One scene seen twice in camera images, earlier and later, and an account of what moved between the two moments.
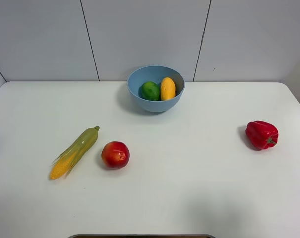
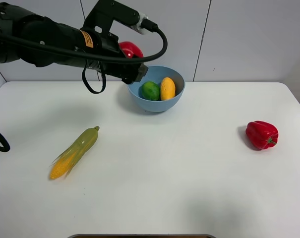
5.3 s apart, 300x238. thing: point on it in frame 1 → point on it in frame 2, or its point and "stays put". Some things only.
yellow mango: x=167 y=89 stays put
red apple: x=115 y=154 → x=130 y=50
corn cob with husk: x=63 y=164 stays put
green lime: x=150 y=90 stays put
